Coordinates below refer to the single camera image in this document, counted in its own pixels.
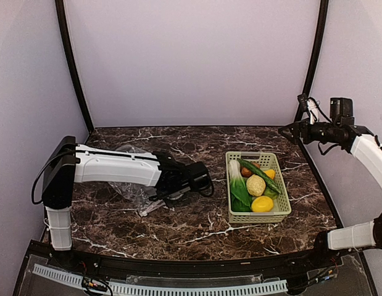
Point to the right black frame post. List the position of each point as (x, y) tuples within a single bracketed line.
[(317, 44)]

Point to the left black frame post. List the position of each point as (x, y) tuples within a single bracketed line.
[(71, 64)]

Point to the clear dotted zip top bag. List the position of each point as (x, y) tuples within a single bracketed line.
[(132, 191)]

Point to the yellow lemon toy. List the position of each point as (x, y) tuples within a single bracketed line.
[(262, 204)]

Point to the green cucumber toy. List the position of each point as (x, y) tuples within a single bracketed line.
[(257, 171)]

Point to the orange yellow pepper toy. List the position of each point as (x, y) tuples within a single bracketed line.
[(270, 173)]

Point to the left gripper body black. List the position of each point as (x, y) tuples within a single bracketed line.
[(164, 193)]

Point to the white slotted cable duct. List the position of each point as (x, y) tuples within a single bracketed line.
[(143, 285)]

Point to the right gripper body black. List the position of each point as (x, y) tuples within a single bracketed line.
[(310, 136)]

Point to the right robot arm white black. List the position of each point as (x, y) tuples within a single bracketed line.
[(340, 130)]

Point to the pale green plastic basket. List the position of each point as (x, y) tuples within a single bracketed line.
[(282, 207)]

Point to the black frame post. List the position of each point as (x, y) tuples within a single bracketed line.
[(71, 64), (317, 44)]

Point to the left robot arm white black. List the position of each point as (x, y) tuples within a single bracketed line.
[(72, 163)]

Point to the brown potato toy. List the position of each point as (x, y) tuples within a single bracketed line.
[(246, 172)]

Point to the bok choy toy green white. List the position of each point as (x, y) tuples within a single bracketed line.
[(240, 198)]

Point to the beige wrinkled round food toy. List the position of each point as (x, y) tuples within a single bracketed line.
[(255, 185)]

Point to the black front rail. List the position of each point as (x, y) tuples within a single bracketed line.
[(287, 265)]

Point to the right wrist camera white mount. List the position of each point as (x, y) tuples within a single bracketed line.
[(309, 106)]

